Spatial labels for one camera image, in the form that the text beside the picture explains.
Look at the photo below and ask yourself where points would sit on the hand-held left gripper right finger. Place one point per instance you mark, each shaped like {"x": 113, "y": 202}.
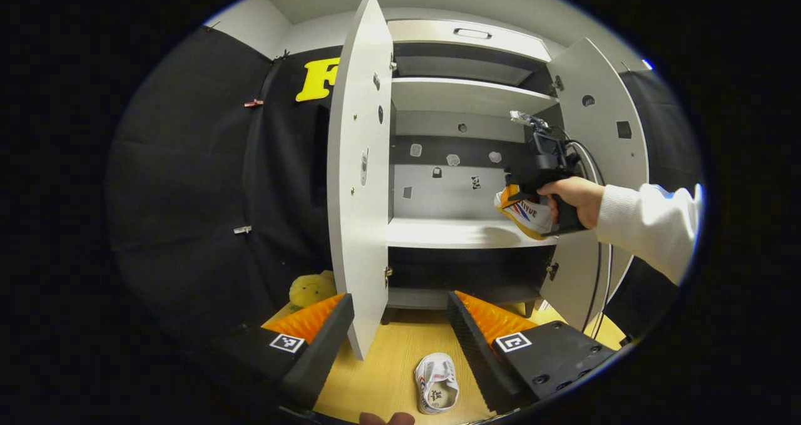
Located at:
{"x": 475, "y": 350}

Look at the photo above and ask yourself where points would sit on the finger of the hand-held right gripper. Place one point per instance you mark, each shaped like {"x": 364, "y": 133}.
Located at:
{"x": 509, "y": 195}

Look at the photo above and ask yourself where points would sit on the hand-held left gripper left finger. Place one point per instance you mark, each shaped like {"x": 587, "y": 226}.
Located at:
{"x": 316, "y": 353}

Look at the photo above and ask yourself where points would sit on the white canvas shoe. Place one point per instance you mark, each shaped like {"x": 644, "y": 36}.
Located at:
{"x": 436, "y": 381}
{"x": 529, "y": 217}

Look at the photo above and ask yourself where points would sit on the white shoe cabinet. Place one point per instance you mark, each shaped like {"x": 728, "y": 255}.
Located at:
{"x": 450, "y": 232}

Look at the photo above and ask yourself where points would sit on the white cabinet door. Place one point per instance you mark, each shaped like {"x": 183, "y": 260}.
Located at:
{"x": 357, "y": 225}
{"x": 610, "y": 96}

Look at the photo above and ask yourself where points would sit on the yellow plush toy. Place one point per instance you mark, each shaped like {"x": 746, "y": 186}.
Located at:
{"x": 311, "y": 289}

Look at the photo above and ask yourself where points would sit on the black backdrop cloth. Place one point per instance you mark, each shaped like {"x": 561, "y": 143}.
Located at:
{"x": 188, "y": 193}
{"x": 663, "y": 137}

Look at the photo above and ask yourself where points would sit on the silver clip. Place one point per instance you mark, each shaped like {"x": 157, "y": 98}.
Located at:
{"x": 242, "y": 229}

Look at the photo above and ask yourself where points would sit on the red clip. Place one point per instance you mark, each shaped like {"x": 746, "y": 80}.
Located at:
{"x": 253, "y": 103}

